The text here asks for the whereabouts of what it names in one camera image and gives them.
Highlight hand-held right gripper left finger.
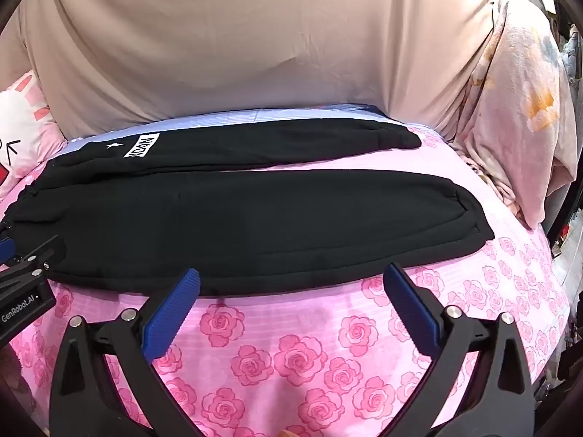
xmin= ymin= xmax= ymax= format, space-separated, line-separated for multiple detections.
xmin=49 ymin=268 xmax=207 ymax=437

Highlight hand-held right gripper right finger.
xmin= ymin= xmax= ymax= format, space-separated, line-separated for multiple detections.
xmin=384 ymin=262 xmax=537 ymax=437

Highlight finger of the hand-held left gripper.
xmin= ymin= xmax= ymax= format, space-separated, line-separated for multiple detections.
xmin=0 ymin=235 xmax=61 ymax=284

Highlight black pants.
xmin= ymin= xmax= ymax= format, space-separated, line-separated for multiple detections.
xmin=4 ymin=117 xmax=496 ymax=296

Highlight pink rose bedsheet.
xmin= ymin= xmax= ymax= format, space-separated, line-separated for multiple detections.
xmin=0 ymin=125 xmax=575 ymax=437

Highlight white pink cartoon pillow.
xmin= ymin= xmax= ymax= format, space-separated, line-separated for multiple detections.
xmin=0 ymin=69 xmax=64 ymax=201

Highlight lilac striped cloth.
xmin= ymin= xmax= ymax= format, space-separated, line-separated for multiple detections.
xmin=59 ymin=106 xmax=402 ymax=158

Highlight pale floral blanket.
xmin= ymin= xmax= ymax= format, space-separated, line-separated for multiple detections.
xmin=449 ymin=0 xmax=575 ymax=231

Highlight beige cloth cover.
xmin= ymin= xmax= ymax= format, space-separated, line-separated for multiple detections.
xmin=0 ymin=0 xmax=506 ymax=144

